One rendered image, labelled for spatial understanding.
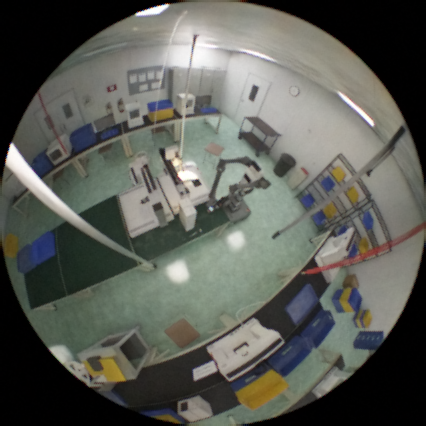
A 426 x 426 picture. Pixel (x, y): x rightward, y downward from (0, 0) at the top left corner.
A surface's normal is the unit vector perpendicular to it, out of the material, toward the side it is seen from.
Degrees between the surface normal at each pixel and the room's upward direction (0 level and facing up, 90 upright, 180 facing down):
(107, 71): 90
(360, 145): 90
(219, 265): 0
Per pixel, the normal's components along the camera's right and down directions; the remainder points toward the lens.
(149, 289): 0.17, -0.44
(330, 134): -0.85, 0.39
